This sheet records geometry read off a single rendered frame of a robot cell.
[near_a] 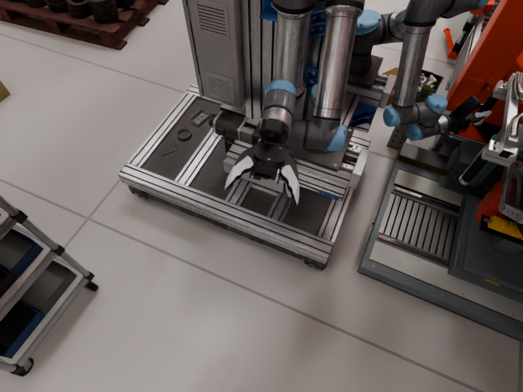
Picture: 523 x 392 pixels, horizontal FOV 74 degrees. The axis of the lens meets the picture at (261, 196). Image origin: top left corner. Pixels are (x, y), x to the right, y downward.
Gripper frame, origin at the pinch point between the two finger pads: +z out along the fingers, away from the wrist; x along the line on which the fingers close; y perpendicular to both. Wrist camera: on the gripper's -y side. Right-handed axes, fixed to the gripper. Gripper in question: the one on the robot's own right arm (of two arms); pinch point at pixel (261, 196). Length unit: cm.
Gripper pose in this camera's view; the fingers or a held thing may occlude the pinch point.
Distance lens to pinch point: 71.3
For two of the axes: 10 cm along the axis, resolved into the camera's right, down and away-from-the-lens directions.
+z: -1.7, 8.3, -5.3
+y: -1.3, 5.2, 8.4
